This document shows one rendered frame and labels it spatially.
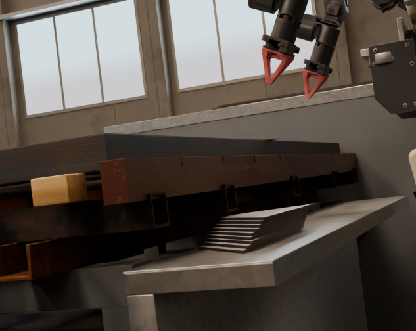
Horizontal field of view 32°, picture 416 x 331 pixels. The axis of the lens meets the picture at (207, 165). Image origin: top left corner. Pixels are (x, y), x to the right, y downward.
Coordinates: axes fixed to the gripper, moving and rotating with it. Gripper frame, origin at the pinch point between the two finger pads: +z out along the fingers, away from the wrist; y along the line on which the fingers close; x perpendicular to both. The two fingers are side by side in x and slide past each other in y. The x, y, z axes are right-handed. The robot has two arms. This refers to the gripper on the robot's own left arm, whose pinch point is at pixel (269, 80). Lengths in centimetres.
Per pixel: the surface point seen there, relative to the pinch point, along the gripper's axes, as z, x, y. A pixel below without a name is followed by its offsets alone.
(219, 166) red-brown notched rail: 17.8, 7.3, 36.4
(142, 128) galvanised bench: 29, -71, -93
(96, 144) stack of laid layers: 17, -1, 67
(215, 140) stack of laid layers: 14.7, 1.2, 25.9
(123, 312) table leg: 40, 9, 62
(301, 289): 39.7, 23.1, 8.3
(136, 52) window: -2, -463, -818
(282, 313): 42, 24, 23
